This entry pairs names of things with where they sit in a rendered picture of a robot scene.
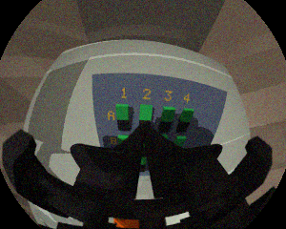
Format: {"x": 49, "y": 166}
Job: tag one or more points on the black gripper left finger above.
{"x": 122, "y": 160}

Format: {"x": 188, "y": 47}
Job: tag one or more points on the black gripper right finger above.
{"x": 165, "y": 157}

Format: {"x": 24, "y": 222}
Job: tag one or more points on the blue-grey switch panel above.
{"x": 185, "y": 112}

